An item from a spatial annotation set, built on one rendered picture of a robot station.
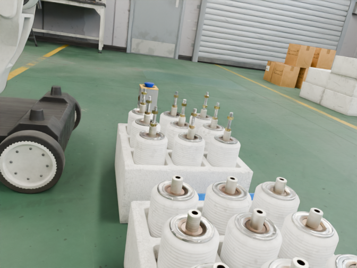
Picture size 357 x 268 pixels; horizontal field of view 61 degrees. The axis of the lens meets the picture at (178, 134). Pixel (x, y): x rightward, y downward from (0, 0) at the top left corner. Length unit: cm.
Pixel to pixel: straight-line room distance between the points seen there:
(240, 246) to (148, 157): 42
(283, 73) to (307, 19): 261
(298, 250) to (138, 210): 32
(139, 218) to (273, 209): 28
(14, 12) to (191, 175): 74
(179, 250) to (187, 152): 44
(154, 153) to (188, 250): 43
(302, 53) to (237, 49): 199
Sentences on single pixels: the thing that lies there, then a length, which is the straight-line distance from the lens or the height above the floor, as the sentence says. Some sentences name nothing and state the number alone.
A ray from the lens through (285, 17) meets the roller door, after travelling 676.
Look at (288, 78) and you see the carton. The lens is 464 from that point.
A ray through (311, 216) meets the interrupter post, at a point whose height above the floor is 27.
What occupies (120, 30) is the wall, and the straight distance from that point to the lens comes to 596.
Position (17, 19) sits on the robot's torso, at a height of 51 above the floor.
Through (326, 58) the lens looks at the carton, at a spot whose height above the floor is 48.
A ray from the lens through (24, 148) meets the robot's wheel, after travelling 102.
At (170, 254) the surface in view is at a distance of 51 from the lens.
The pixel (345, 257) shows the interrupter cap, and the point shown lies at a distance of 58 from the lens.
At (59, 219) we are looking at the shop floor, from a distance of 95.
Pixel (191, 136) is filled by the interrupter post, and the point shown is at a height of 26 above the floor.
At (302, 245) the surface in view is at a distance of 60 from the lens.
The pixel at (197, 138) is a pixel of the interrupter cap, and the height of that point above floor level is 25.
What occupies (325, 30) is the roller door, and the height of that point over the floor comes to 97.
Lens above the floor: 55
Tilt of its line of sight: 19 degrees down
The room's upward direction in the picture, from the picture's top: 9 degrees clockwise
